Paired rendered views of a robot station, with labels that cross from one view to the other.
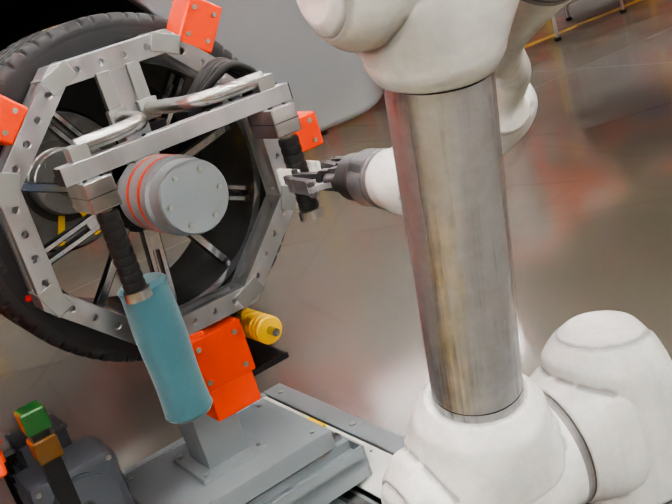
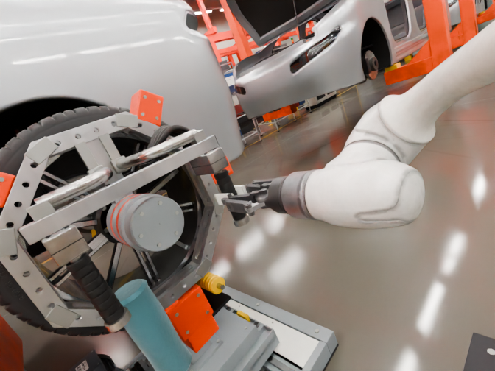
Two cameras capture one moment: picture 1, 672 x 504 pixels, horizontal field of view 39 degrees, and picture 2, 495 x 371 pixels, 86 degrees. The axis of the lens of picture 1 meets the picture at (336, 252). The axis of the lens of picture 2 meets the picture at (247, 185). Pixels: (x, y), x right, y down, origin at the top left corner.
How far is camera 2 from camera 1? 0.96 m
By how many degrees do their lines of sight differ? 8
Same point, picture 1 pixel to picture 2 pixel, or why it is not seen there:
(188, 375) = (171, 350)
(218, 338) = (188, 302)
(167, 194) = (137, 226)
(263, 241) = (208, 235)
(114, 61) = (89, 135)
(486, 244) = not seen: outside the picture
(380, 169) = (325, 189)
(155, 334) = (142, 330)
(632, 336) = not seen: outside the picture
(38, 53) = (31, 135)
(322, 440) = (252, 333)
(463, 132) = not seen: outside the picture
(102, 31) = (82, 118)
